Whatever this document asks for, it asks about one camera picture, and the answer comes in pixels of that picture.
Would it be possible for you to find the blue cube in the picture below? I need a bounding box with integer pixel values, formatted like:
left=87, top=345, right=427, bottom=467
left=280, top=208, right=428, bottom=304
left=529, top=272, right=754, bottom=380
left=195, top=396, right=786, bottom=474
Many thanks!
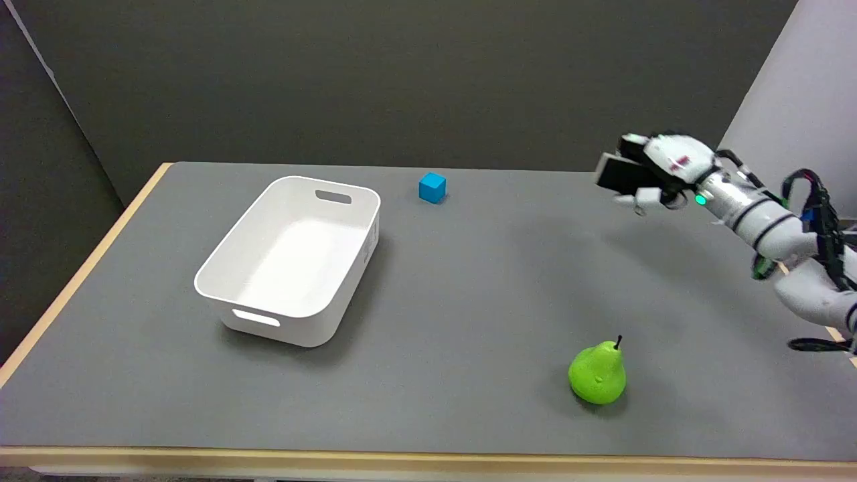
left=418, top=172, right=447, bottom=204

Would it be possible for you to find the black blackboard eraser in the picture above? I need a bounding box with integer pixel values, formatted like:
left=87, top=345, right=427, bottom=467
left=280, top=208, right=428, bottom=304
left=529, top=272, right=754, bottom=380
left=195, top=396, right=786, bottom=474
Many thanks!
left=595, top=153, right=660, bottom=197

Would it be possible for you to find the white plastic box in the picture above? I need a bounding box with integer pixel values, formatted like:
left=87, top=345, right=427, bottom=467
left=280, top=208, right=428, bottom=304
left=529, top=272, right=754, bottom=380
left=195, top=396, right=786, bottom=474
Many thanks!
left=193, top=175, right=382, bottom=348

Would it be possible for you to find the green pear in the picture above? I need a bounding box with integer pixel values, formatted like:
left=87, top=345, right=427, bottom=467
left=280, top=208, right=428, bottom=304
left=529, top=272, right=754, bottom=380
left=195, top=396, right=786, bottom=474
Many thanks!
left=568, top=335, right=628, bottom=406

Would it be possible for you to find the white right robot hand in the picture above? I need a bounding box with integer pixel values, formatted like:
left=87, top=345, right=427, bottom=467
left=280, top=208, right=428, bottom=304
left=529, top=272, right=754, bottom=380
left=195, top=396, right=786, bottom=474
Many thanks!
left=613, top=133, right=716, bottom=216

